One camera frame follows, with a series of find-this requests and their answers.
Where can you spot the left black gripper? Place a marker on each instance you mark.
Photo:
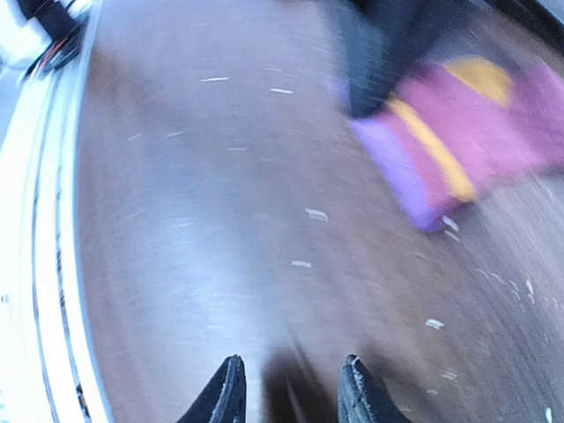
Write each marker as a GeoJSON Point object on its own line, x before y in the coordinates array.
{"type": "Point", "coordinates": [381, 40]}

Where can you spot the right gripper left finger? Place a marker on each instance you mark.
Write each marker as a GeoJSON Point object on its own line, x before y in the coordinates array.
{"type": "Point", "coordinates": [223, 398]}

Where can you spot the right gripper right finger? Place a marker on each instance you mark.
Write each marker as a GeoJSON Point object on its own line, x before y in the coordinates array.
{"type": "Point", "coordinates": [363, 398]}

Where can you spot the maroon purple striped sock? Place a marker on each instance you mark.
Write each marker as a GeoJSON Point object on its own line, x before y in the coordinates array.
{"type": "Point", "coordinates": [453, 130]}

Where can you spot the front aluminium rail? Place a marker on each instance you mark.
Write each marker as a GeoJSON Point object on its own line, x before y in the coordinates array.
{"type": "Point", "coordinates": [48, 367]}

